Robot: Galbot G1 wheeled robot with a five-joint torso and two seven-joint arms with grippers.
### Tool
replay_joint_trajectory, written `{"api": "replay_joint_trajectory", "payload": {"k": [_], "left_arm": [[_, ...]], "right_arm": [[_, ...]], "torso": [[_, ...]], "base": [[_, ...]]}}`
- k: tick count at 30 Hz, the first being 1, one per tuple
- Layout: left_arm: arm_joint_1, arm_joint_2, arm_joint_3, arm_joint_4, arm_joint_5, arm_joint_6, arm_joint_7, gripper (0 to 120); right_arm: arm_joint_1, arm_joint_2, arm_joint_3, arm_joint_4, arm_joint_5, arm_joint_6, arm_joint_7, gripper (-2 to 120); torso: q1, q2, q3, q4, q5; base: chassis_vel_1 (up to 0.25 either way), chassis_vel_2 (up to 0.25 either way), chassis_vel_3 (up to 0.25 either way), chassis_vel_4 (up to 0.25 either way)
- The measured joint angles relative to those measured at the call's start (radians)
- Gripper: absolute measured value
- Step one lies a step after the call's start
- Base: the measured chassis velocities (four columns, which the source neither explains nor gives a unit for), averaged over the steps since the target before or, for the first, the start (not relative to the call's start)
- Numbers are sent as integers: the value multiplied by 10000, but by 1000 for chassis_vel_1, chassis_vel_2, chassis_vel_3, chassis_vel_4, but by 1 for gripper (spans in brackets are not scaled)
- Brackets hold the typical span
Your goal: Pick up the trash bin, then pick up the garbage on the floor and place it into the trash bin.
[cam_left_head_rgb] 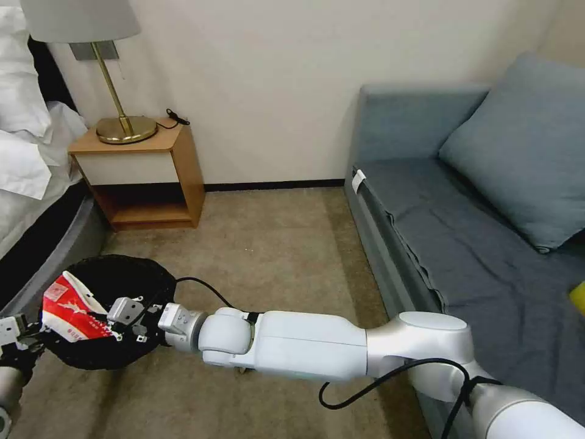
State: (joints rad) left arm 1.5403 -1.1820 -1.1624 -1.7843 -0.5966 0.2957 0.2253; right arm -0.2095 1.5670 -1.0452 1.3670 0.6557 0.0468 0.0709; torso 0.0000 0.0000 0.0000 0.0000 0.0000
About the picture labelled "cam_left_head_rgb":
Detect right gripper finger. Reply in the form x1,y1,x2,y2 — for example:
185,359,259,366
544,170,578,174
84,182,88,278
104,323,146,344
105,296,161,321

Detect red and white paper package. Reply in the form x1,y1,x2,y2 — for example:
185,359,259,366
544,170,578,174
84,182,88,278
41,270,121,344

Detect black round trash bin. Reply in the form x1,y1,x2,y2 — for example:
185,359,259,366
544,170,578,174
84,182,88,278
38,255,178,372

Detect grey bed base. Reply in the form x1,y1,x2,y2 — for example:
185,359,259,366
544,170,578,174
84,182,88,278
0,182,108,317

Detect white bed duvet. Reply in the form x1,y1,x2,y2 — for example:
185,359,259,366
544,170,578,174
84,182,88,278
0,100,88,262

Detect wooden nightstand with white drawer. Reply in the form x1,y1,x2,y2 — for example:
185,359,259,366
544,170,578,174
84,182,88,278
67,116,205,233

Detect black skirting board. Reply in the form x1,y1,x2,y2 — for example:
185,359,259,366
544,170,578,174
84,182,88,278
202,178,349,193

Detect black headboard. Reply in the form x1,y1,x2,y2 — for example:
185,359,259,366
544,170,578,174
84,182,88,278
27,35,77,113

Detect white pillow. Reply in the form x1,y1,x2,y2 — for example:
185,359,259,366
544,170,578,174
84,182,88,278
0,0,54,143

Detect brass lamp with grey shade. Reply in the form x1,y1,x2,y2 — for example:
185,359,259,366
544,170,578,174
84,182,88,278
20,0,160,146

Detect blue-grey sofa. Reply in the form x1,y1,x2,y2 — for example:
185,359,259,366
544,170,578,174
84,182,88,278
345,82,585,439

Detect blue-grey cushion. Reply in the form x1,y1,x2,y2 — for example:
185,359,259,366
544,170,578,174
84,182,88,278
438,51,585,255

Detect yellow object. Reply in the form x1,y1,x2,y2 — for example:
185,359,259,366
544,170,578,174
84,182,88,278
568,280,585,317

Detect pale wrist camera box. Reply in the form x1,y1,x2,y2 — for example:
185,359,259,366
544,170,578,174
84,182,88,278
107,297,143,324
0,314,27,344

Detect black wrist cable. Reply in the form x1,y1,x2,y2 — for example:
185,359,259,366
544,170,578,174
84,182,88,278
175,277,235,309

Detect black lamp cord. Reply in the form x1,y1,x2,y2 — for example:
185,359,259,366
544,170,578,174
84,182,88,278
157,107,191,130

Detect black elbow cable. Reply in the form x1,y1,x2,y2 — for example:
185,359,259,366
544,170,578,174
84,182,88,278
318,359,502,439

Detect silver wall switch plate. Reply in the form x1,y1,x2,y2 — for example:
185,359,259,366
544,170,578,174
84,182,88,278
69,41,121,62

